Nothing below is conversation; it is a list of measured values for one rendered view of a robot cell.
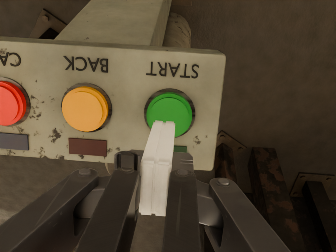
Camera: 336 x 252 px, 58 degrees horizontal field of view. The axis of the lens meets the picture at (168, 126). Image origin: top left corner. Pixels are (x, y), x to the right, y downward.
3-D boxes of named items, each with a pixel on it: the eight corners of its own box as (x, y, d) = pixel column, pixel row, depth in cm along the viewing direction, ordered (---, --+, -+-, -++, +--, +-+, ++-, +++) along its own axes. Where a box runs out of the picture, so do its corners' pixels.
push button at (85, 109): (111, 128, 29) (106, 134, 27) (69, 125, 29) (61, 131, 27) (110, 86, 27) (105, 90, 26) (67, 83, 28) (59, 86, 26)
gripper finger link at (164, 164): (156, 162, 14) (171, 164, 14) (164, 120, 21) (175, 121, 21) (153, 216, 15) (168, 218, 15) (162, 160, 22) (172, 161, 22)
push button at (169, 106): (190, 133, 28) (190, 140, 27) (147, 130, 29) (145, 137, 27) (193, 91, 27) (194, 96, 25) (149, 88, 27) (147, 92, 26)
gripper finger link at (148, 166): (153, 216, 15) (138, 215, 15) (162, 160, 22) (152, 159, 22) (156, 162, 14) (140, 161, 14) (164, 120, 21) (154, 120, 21)
